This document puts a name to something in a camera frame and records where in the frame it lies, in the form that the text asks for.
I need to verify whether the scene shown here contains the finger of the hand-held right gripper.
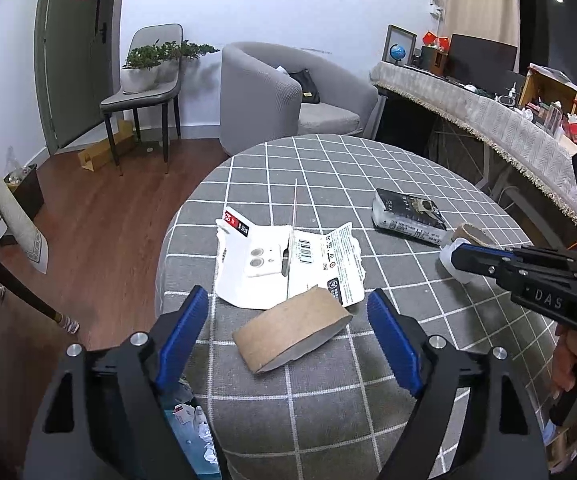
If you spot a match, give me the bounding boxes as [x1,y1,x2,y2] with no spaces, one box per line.
[451,245,524,281]
[461,241,577,263]

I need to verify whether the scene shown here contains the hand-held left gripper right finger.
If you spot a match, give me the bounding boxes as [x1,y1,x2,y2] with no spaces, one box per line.
[367,288,549,480]

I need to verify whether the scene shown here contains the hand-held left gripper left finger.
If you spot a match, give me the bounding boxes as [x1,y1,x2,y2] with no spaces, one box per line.
[23,285,210,480]

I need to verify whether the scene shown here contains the white roll with cardboard core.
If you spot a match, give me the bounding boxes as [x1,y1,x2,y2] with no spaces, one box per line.
[439,223,495,284]

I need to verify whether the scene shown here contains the black packet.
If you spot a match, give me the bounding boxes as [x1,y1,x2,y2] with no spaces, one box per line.
[371,188,455,247]

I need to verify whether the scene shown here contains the white blister card red label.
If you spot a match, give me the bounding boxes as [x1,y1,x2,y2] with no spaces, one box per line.
[213,205,294,311]

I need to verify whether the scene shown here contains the wide cardboard tape core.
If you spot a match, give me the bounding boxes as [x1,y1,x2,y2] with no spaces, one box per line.
[232,284,354,376]

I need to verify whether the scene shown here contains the blue-grey trash bin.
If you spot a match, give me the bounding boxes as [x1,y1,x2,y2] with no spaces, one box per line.
[161,385,223,480]

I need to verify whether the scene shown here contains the person's right hand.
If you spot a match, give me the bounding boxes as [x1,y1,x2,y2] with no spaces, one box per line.
[551,331,577,400]

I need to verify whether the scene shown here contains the long counter, patterned cloth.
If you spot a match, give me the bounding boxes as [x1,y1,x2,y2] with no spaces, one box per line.
[369,61,577,233]

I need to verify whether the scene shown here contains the dark wooden table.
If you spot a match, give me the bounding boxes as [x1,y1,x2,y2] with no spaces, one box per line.
[0,252,80,335]

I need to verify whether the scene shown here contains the wooden desk organiser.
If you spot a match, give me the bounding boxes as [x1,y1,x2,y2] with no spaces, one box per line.
[518,62,577,158]

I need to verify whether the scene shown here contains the round table, grey checked cloth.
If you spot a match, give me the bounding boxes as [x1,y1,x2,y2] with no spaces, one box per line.
[156,135,564,480]

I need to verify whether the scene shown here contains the black monitor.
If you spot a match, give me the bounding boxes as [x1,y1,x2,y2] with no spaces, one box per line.
[448,33,519,92]

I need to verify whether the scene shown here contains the brown wooden box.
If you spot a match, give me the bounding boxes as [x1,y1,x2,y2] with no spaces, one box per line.
[418,46,449,73]

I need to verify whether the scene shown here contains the flat cardboard box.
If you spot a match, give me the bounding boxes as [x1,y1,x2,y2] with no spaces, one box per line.
[78,120,136,172]

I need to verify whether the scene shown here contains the black floor basket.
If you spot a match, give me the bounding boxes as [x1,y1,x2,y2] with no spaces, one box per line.
[3,163,45,222]

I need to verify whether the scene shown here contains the small red flags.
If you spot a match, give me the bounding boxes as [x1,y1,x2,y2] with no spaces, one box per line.
[422,31,450,51]

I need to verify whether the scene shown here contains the framed picture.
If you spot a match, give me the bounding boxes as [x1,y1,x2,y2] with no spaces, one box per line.
[383,24,417,67]

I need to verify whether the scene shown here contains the black handbag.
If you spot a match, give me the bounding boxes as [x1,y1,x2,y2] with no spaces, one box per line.
[288,69,321,105]

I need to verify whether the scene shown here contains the grey armchair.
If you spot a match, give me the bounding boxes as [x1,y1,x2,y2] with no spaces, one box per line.
[220,41,380,157]

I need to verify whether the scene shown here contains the beige curtain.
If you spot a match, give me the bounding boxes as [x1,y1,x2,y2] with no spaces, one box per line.
[438,0,521,73]

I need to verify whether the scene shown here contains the potted plant in white pot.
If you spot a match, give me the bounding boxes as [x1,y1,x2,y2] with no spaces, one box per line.
[121,45,169,94]

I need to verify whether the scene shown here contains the small potted bonsai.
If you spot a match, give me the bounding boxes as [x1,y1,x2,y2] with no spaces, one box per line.
[156,40,220,83]

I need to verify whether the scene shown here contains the grey dining chair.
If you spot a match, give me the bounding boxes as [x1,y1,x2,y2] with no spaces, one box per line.
[100,23,184,177]

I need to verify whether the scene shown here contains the grey-green door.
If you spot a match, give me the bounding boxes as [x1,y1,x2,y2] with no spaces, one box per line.
[36,0,129,153]

